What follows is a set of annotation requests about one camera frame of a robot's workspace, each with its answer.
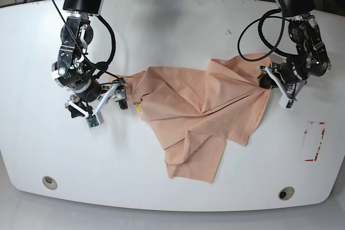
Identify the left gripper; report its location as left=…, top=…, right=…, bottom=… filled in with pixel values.
left=257, top=62, right=307, bottom=102

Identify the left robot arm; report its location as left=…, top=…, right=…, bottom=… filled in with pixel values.
left=254, top=0, right=331, bottom=108

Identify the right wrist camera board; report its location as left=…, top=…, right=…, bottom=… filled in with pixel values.
left=85, top=113, right=104, bottom=129

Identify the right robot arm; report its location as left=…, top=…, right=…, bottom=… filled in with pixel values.
left=52, top=0, right=128, bottom=124

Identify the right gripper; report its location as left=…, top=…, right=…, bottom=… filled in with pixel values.
left=65, top=78, right=128, bottom=118

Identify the peach T-shirt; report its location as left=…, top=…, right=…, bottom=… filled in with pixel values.
left=125, top=53, right=271, bottom=183

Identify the table grommet hole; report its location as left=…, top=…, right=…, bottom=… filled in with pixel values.
left=278, top=186, right=295, bottom=201
left=42, top=176, right=58, bottom=190

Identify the right table grommet hole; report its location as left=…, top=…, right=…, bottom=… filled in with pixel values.
left=278, top=186, right=295, bottom=201

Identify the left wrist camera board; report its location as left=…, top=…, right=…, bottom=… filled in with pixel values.
left=279, top=95, right=294, bottom=109

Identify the red tape marking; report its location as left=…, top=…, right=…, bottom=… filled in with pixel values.
left=302, top=121, right=326, bottom=162

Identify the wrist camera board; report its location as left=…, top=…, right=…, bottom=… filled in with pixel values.
left=279, top=95, right=294, bottom=109
left=85, top=113, right=104, bottom=129

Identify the left table grommet hole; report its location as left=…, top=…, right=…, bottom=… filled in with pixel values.
left=42, top=176, right=58, bottom=190

